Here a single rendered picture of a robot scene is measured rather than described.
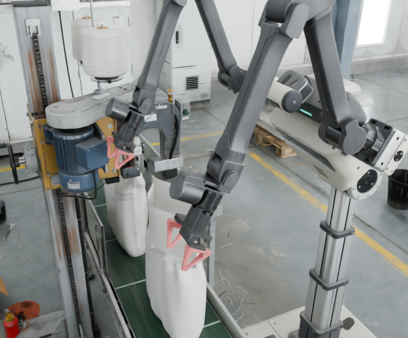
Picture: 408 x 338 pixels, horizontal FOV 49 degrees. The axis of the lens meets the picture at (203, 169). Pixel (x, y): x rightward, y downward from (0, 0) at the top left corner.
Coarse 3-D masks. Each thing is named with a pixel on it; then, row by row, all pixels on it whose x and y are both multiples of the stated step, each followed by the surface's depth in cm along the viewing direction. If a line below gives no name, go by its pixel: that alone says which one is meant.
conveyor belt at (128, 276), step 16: (96, 208) 298; (112, 240) 265; (112, 256) 252; (128, 256) 252; (144, 256) 252; (112, 272) 239; (128, 272) 240; (144, 272) 240; (112, 288) 241; (128, 288) 228; (144, 288) 228; (128, 304) 218; (144, 304) 218; (208, 304) 219; (144, 320) 209; (160, 320) 209; (208, 320) 210; (144, 336) 201; (160, 336) 201; (208, 336) 201; (224, 336) 201
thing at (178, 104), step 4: (176, 100) 202; (180, 100) 202; (184, 100) 202; (176, 104) 203; (180, 104) 198; (184, 104) 199; (188, 104) 200; (180, 108) 199; (184, 108) 200; (188, 108) 201; (180, 112) 200; (180, 116) 201; (184, 116) 201; (188, 116) 202; (180, 120) 202; (184, 120) 202; (188, 120) 203
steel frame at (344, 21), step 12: (336, 0) 691; (348, 0) 677; (360, 0) 669; (336, 12) 701; (348, 12) 669; (336, 24) 709; (348, 24) 678; (336, 36) 715; (348, 36) 689; (348, 48) 697; (348, 60) 707; (348, 72) 718
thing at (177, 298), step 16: (160, 192) 198; (160, 208) 202; (176, 208) 197; (160, 224) 176; (160, 240) 180; (160, 256) 187; (176, 256) 179; (192, 256) 173; (160, 272) 189; (176, 272) 178; (192, 272) 179; (160, 288) 192; (176, 288) 180; (192, 288) 181; (160, 304) 196; (176, 304) 184; (192, 304) 184; (176, 320) 187; (192, 320) 187; (176, 336) 191; (192, 336) 192
